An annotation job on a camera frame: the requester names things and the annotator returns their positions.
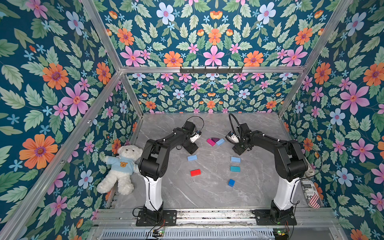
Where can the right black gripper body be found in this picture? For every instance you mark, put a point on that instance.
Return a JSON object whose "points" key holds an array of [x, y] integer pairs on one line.
{"points": [[240, 146]]}

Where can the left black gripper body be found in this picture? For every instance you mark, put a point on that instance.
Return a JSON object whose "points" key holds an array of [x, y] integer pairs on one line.
{"points": [[190, 146]]}

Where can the light blue block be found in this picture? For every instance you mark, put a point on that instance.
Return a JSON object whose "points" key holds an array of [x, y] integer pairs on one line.
{"points": [[192, 158], [220, 142], [235, 160]]}

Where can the magenta rectangular block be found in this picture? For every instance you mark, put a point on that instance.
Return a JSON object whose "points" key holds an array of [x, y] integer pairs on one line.
{"points": [[211, 142]]}

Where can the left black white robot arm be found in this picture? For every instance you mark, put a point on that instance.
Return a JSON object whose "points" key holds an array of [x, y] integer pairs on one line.
{"points": [[154, 161]]}

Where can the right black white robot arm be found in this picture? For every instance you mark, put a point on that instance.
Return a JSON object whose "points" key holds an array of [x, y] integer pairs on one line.
{"points": [[290, 162]]}

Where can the teal rectangular block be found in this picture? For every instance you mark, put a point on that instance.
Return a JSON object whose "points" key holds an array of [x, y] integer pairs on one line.
{"points": [[235, 169]]}

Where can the red rectangular block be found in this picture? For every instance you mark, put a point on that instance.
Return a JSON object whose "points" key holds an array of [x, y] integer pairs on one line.
{"points": [[196, 172]]}

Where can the blue square block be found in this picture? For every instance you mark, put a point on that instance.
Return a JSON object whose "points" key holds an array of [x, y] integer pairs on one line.
{"points": [[231, 183]]}

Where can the white teddy bear blue shirt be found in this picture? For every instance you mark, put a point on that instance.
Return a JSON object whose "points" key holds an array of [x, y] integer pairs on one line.
{"points": [[123, 166]]}

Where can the printed drink can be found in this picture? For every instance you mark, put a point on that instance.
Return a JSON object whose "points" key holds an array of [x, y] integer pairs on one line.
{"points": [[311, 194]]}

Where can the black hook rail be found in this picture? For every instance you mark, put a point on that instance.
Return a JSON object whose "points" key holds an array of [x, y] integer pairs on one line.
{"points": [[211, 70]]}

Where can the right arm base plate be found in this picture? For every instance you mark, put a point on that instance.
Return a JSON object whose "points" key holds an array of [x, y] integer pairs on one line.
{"points": [[275, 217]]}

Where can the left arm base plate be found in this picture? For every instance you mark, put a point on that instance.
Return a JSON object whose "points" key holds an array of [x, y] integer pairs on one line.
{"points": [[147, 218]]}

